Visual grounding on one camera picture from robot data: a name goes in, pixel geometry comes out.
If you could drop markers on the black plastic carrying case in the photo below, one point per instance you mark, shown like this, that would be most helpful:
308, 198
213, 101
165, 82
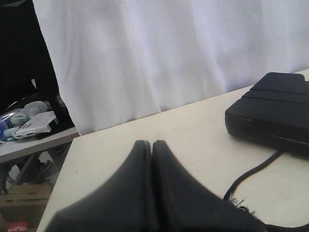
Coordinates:
274, 112

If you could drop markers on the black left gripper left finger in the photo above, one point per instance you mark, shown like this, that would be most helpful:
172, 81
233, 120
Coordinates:
121, 204

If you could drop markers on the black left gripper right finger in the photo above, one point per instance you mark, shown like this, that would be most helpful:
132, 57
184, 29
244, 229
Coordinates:
185, 205

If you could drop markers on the cardboard box on floor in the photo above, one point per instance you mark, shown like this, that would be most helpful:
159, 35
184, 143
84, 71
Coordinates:
25, 203

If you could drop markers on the white backdrop curtain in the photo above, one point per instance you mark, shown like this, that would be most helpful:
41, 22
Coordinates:
120, 60

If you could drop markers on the cluttered side table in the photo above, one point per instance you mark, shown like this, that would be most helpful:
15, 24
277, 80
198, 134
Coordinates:
61, 134

